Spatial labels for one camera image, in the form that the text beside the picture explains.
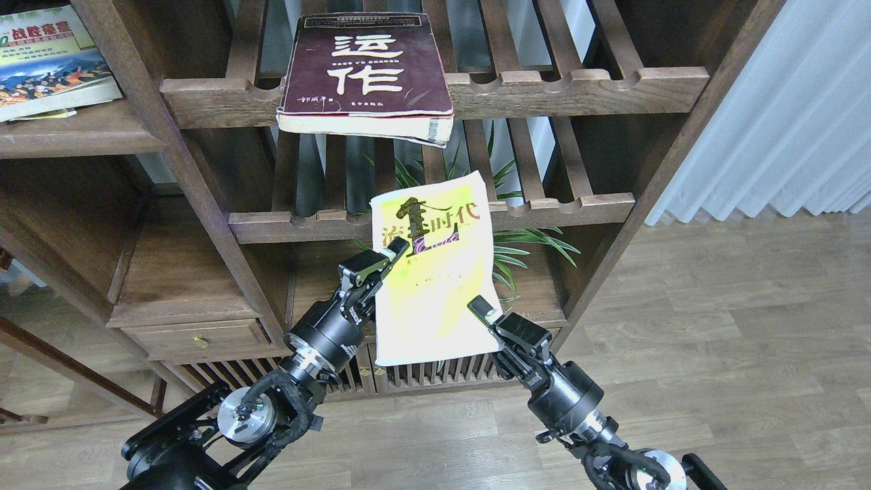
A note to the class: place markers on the white curtain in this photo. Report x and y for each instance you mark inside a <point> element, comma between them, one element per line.
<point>793,132</point>

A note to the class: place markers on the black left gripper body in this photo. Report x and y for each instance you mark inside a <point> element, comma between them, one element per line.
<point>327,337</point>

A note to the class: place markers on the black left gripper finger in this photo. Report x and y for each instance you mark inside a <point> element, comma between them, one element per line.
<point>394,251</point>

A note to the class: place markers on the wooden side table frame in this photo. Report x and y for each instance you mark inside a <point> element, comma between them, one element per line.
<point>61,369</point>

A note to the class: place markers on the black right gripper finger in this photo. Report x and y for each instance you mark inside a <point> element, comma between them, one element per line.
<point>486,313</point>

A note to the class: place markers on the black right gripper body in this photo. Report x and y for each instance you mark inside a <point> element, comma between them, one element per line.
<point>563,397</point>

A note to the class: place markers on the maroon book white characters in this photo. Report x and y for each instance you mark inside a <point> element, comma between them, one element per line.
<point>373,74</point>

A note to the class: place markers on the dark wooden bookshelf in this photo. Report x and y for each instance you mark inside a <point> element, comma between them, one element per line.
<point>172,212</point>

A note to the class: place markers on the colourful small paperback book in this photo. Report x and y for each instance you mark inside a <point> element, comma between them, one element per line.
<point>50,62</point>

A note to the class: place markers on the green spider plant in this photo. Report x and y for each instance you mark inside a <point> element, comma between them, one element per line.
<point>507,243</point>

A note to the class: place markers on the yellow cover book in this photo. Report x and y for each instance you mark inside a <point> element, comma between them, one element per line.
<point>422,310</point>

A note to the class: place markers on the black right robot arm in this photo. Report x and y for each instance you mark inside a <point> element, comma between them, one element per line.
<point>617,466</point>

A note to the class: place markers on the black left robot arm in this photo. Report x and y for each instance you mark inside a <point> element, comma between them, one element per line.
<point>223,438</point>

